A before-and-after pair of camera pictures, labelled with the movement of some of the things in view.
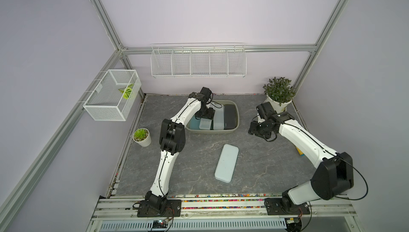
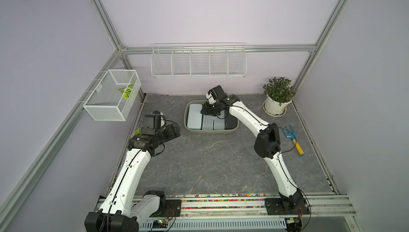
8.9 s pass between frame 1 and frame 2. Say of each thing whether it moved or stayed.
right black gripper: moved
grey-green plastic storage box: stayed
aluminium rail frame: stayed
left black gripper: moved
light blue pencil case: moved
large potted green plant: stayed
